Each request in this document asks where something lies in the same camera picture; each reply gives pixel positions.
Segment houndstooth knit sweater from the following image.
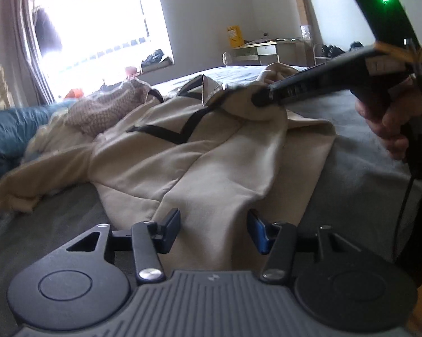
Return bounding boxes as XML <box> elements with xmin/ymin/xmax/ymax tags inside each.
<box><xmin>64</xmin><ymin>78</ymin><xmax>162</xmax><ymax>138</ymax></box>

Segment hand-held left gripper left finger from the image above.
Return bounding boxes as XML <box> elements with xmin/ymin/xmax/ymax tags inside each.
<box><xmin>66</xmin><ymin>208</ymin><xmax>182</xmax><ymax>285</ymax></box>

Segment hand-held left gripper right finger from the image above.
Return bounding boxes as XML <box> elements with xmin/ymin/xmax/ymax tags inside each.
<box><xmin>247</xmin><ymin>209</ymin><xmax>360</xmax><ymax>284</ymax></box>

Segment flat pale box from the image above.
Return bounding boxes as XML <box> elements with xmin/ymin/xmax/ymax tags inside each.
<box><xmin>141</xmin><ymin>56</ymin><xmax>174</xmax><ymax>75</ymax></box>

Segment grey curtain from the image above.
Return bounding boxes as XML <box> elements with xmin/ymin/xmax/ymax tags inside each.
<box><xmin>2</xmin><ymin>0</ymin><xmax>59</xmax><ymax>103</ymax></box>

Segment person's dark clothing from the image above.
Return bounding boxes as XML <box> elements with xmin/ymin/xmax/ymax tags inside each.
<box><xmin>395</xmin><ymin>168</ymin><xmax>422</xmax><ymax>337</ymax></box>

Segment yellow box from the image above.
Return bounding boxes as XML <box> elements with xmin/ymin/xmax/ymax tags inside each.
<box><xmin>227</xmin><ymin>25</ymin><xmax>246</xmax><ymax>49</ymax></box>

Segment blue duvet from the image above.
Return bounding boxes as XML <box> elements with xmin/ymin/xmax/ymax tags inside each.
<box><xmin>0</xmin><ymin>99</ymin><xmax>74</xmax><ymax>193</ymax></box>

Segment grey fleece bed sheet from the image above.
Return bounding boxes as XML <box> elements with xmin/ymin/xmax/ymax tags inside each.
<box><xmin>0</xmin><ymin>64</ymin><xmax>422</xmax><ymax>337</ymax></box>

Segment long cardboard box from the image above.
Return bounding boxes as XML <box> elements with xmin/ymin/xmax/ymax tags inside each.
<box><xmin>289</xmin><ymin>0</ymin><xmax>319</xmax><ymax>41</ymax></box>

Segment metal shoe rack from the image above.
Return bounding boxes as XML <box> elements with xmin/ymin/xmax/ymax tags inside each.
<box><xmin>312</xmin><ymin>42</ymin><xmax>338</xmax><ymax>67</ymax></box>

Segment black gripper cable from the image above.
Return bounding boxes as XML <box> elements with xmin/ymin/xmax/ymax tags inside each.
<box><xmin>392</xmin><ymin>38</ymin><xmax>422</xmax><ymax>264</ymax></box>

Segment bright window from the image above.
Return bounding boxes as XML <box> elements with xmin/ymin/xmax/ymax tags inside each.
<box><xmin>32</xmin><ymin>0</ymin><xmax>174</xmax><ymax>99</ymax></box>

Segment dark crumpled clothes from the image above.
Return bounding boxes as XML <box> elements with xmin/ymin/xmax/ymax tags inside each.
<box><xmin>141</xmin><ymin>49</ymin><xmax>166</xmax><ymax>64</ymax></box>

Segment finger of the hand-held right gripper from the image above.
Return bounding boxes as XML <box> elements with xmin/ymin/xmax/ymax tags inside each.
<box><xmin>251</xmin><ymin>58</ymin><xmax>354</xmax><ymax>109</ymax></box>

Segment beige zip jacket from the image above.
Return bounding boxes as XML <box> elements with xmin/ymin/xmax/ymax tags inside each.
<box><xmin>0</xmin><ymin>62</ymin><xmax>338</xmax><ymax>272</ymax></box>

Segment person's right hand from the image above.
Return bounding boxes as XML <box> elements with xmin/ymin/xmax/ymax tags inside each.
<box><xmin>355</xmin><ymin>81</ymin><xmax>422</xmax><ymax>162</ymax></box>

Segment pale desk with drawers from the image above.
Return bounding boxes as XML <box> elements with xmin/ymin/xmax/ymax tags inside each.
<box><xmin>231</xmin><ymin>38</ymin><xmax>314</xmax><ymax>67</ymax></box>

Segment dark hanging clothes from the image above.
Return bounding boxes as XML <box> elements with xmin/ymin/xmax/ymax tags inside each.
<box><xmin>33</xmin><ymin>6</ymin><xmax>63</xmax><ymax>57</ymax></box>

